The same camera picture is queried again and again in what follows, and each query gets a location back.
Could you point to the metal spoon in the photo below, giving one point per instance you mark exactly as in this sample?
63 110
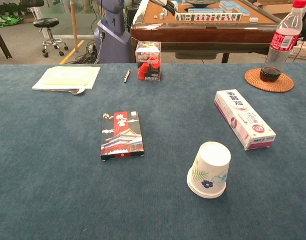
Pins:
77 92

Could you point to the white plastic basket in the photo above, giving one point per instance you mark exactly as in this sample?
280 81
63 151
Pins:
303 51

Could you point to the small beaded metal rod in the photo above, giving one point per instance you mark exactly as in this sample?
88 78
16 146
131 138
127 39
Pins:
127 76

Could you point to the round woven rattan coaster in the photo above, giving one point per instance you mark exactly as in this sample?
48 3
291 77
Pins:
252 78

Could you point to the brown mahjong table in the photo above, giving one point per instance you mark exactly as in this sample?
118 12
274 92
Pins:
205 32

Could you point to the wooden pole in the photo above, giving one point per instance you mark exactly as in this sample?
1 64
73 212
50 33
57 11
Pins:
74 25

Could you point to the white floral paper cup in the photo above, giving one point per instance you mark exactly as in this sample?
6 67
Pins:
210 170

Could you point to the black swivel stool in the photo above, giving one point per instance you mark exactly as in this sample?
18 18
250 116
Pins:
46 23

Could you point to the row of face-up mahjong tiles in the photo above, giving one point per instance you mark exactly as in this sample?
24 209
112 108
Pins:
207 17

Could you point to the background black robot hand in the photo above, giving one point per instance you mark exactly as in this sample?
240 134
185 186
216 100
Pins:
169 7

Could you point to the white flat board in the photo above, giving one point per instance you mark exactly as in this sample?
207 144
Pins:
91 83

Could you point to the red black palace card box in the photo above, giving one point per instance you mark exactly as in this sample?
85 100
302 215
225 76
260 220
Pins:
122 140

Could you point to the pale yellow plastic lid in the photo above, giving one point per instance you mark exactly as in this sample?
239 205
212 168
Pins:
68 75

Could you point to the row of blue-backed mahjong tiles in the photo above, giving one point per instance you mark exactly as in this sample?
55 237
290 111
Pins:
205 10

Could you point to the white pink toothpaste box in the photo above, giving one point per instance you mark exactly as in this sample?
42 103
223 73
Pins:
245 117

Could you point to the clear cola bottle red cap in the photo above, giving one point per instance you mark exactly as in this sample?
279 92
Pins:
282 40

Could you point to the green cloth bundle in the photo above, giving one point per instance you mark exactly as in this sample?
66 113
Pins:
5 20

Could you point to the black table leg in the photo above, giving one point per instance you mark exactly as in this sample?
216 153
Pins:
1 42

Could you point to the stacked blue mahjong tile wall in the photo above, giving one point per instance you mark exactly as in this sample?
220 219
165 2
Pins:
233 7

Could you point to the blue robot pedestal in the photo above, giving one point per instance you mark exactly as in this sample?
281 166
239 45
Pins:
112 45

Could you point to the single white mahjong tile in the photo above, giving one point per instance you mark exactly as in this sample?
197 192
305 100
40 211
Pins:
253 20

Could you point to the clear box with red caps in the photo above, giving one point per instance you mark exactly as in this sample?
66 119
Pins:
148 62

